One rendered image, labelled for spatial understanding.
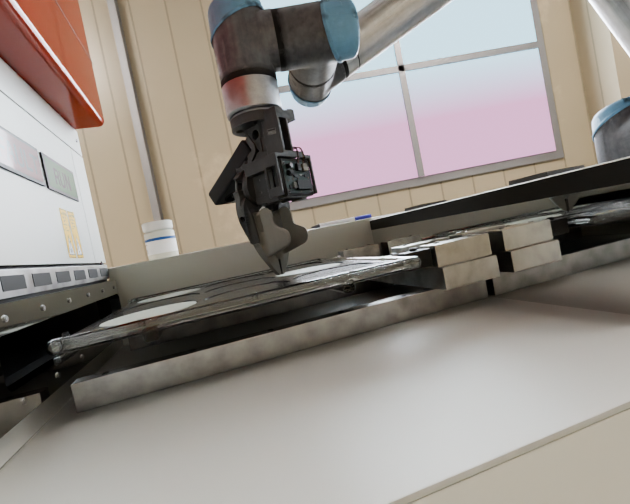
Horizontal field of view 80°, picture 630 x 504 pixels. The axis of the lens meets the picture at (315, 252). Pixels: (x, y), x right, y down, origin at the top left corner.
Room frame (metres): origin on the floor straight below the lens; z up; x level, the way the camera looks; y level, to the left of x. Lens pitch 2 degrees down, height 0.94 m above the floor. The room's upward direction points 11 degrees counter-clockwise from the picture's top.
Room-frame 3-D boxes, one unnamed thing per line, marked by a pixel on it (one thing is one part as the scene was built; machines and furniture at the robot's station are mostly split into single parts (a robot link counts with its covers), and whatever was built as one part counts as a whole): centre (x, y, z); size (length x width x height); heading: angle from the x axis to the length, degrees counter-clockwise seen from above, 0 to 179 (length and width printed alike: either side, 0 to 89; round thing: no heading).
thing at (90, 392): (0.45, 0.03, 0.84); 0.50 x 0.02 x 0.03; 106
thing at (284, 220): (0.52, 0.03, 0.95); 0.06 x 0.03 x 0.09; 52
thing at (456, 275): (0.64, -0.13, 0.87); 0.36 x 0.08 x 0.03; 16
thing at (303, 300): (0.71, 0.10, 0.84); 0.50 x 0.02 x 0.03; 106
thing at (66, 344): (0.37, 0.06, 0.90); 0.37 x 0.01 x 0.01; 106
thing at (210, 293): (0.55, 0.12, 0.90); 0.34 x 0.34 x 0.01; 16
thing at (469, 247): (0.48, -0.18, 0.89); 0.08 x 0.03 x 0.03; 106
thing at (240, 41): (0.52, 0.04, 1.22); 0.09 x 0.08 x 0.11; 93
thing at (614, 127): (0.67, -0.60, 1.01); 0.13 x 0.12 x 0.14; 3
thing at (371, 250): (0.79, -0.09, 0.89); 0.08 x 0.03 x 0.03; 106
